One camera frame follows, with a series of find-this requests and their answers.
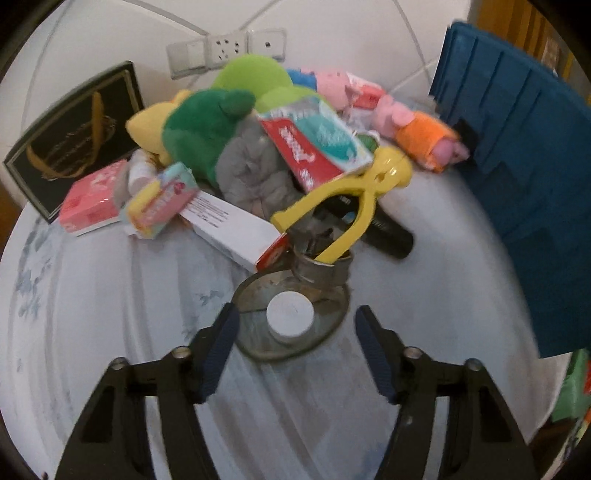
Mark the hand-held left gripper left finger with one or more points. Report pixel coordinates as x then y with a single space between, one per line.
217 350

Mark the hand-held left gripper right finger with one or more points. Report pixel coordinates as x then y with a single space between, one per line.
376 355

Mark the white round bottle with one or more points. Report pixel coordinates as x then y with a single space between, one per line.
290 318

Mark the blue plastic container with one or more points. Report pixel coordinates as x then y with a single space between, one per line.
517 166

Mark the metal cup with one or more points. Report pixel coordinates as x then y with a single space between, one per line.
321 267

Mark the black cylinder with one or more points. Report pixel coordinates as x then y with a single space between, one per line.
383 230

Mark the white and red box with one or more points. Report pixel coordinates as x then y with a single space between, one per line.
235 226

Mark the pastel snack packet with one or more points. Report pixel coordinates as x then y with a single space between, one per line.
159 201

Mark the yellow plastic tongs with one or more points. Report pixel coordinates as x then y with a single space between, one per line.
355 194

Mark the grey plush toy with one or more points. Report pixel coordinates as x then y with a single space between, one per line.
254 170

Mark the small white bottle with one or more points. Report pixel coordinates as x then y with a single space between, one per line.
138 171

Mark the pink tissue packet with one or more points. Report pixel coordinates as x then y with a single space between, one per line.
92 198

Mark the green packaging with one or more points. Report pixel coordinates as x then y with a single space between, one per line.
576 387

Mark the green frog plush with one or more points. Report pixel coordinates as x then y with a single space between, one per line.
198 131

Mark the red and green toothpaste box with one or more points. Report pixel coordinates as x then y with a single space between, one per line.
314 138

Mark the pink pig plush orange dress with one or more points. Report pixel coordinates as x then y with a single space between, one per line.
422 134

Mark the yellow plush toy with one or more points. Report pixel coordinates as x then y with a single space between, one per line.
144 131

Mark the black box gold print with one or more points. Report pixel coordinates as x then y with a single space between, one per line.
76 138

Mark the round green plush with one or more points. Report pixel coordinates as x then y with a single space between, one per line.
258 78

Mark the blue plush piece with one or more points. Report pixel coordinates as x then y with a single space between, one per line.
301 77

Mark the wall switch and socket panel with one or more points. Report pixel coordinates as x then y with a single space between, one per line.
226 46

